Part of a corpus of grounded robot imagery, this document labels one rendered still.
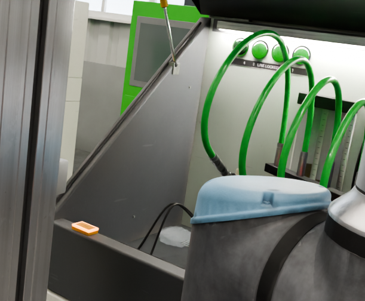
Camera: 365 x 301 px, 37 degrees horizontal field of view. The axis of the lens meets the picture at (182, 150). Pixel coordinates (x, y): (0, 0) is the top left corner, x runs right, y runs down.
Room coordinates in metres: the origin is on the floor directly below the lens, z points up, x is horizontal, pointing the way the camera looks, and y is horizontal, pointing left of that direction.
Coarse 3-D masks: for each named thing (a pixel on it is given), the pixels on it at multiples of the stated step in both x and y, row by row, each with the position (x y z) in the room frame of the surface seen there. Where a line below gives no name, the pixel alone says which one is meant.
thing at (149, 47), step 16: (144, 16) 4.25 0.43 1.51; (160, 16) 4.18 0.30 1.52; (176, 16) 4.11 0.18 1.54; (192, 16) 4.04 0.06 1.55; (208, 16) 3.98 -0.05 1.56; (144, 32) 4.24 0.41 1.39; (160, 32) 4.16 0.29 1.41; (176, 32) 4.09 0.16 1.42; (128, 48) 4.31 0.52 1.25; (144, 48) 4.23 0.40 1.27; (160, 48) 4.15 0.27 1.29; (128, 64) 4.30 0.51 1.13; (144, 64) 4.22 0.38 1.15; (160, 64) 4.14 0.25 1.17; (128, 80) 4.29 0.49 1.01; (144, 80) 4.21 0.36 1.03; (128, 96) 4.28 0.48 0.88
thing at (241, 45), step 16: (256, 32) 1.16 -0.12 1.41; (272, 32) 1.21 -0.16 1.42; (240, 48) 1.11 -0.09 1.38; (224, 64) 1.07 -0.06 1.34; (288, 80) 1.32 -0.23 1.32; (208, 96) 1.04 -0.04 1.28; (288, 96) 1.33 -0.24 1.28; (208, 112) 1.04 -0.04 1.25; (288, 112) 1.34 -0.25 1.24; (208, 144) 1.05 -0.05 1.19
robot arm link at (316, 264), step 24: (360, 168) 0.37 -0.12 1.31; (360, 192) 0.36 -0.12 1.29; (336, 216) 0.35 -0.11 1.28; (360, 216) 0.34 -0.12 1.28; (312, 240) 0.38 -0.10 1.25; (336, 240) 0.35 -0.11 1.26; (360, 240) 0.33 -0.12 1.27; (288, 264) 0.38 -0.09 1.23; (312, 264) 0.37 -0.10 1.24; (336, 264) 0.34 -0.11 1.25; (360, 264) 0.33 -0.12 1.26; (288, 288) 0.37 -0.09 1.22; (312, 288) 0.35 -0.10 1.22; (336, 288) 0.34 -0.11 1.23; (360, 288) 0.32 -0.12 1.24
